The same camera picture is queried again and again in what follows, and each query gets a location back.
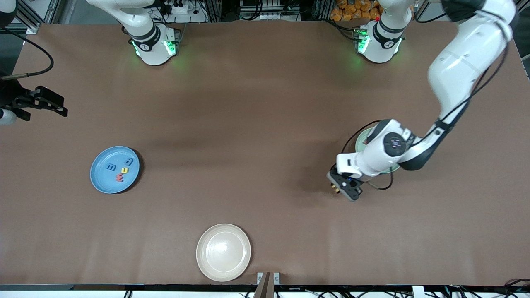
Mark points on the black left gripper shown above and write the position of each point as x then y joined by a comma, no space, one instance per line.
338,192

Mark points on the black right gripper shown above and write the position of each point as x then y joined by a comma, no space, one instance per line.
11,96

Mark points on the blue foam lowercase m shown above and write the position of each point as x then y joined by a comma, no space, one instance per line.
111,167

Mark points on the blue foam lowercase a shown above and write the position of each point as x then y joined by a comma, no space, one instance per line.
130,161

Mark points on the yellow foam lowercase u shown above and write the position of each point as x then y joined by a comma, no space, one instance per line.
125,170

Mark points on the red foam lowercase w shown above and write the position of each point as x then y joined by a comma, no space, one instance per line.
119,178

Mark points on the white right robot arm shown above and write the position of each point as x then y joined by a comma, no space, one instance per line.
149,41

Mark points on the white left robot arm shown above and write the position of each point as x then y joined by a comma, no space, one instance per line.
463,62

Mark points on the pale green plate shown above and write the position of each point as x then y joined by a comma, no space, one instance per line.
362,140

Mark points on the blue plate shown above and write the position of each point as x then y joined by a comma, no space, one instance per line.
101,178

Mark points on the brown table cover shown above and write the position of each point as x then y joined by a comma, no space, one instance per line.
265,82

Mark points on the beige plate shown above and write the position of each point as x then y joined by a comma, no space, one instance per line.
223,252

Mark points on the white power strip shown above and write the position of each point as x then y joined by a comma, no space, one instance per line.
194,17

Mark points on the orange mesh bag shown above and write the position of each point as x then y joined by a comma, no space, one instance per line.
352,10

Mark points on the grey metal bracket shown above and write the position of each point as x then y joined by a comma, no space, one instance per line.
276,278

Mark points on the brown camera post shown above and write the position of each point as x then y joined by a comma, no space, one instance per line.
265,288

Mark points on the white table edge rail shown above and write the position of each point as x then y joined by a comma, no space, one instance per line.
186,294

